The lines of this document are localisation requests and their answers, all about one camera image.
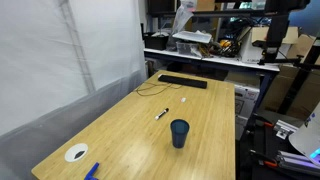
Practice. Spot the black camera on mount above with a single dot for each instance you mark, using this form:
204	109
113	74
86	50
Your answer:
258	43

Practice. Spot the clear plastic container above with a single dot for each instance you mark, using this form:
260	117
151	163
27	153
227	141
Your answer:
186	48

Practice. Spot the large brown cardboard box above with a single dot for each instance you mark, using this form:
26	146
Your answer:
276	95

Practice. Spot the black metal shelf frame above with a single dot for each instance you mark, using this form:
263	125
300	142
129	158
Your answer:
206	14

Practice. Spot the blue plastic clamp piece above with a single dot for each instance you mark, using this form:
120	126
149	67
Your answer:
91	173

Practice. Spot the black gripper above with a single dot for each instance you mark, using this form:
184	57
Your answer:
278	30

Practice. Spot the small white red sticker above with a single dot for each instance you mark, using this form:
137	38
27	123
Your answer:
183	99

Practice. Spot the white workbench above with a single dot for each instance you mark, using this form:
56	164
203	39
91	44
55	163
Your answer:
216	61

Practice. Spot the black storage bin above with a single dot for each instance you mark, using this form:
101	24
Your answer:
156	41

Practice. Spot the clear plastic bag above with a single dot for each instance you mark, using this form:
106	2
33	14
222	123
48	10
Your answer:
180	20

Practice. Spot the flat white tray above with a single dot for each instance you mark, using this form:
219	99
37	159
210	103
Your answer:
192	36

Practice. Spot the blue plastic cup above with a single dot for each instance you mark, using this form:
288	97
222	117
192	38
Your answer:
180	133

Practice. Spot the black marker with white label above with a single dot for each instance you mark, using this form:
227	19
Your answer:
161	114

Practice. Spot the black diagonal stand pole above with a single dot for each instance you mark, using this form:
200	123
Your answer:
298	83

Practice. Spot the white cardboard box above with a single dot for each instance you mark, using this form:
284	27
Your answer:
253	50

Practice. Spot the white fabric curtain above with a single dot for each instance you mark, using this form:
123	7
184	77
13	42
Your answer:
50	66

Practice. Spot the silver aluminium bracket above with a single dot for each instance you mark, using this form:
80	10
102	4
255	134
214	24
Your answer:
285	129

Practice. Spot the black computer keyboard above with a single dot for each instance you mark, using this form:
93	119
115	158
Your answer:
182	81

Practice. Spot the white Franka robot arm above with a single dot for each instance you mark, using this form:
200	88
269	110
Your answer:
305	136

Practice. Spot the silver aluminium rail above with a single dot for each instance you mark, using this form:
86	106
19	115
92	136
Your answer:
296	161

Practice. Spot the white box with red print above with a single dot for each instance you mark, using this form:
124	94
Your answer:
246	100

